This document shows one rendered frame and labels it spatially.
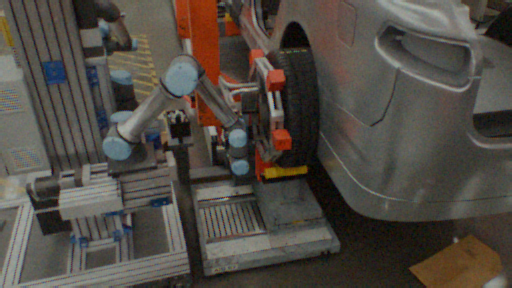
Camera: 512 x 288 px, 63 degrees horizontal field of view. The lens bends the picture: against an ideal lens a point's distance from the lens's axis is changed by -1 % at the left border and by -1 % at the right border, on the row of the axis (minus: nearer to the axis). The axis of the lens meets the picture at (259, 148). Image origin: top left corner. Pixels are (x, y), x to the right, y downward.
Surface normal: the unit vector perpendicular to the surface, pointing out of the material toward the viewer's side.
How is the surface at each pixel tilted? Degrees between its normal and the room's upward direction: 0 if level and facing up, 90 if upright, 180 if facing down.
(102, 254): 0
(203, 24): 90
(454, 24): 72
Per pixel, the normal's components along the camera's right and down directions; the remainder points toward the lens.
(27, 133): 0.29, 0.51
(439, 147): -0.18, 0.52
